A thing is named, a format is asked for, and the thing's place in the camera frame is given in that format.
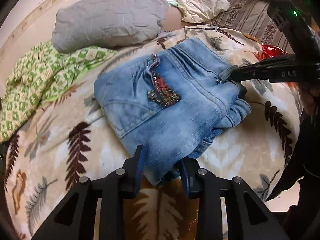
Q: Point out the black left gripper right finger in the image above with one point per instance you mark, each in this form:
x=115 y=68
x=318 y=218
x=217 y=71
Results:
x=247 y=216

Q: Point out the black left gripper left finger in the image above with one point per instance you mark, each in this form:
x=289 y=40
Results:
x=75 y=216

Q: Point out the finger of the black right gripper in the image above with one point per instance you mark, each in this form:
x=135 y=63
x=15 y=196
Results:
x=265 y=71

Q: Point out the blue denim jeans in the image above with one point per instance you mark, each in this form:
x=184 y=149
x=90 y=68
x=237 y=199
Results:
x=174 y=103

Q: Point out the red glass dish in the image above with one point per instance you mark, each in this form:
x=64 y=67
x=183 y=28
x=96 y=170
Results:
x=270 y=51

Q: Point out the striped beige pillow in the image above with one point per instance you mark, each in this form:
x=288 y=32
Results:
x=250 y=16

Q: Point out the beige leaf print blanket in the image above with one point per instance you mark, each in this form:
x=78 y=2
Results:
x=71 y=137

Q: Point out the cream crumpled cloth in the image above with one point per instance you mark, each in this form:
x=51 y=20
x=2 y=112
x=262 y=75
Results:
x=199 y=11

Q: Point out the green patterned quilt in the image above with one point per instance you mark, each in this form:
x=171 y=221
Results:
x=42 y=75

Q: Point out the grey pillow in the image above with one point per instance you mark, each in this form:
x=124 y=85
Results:
x=108 y=23

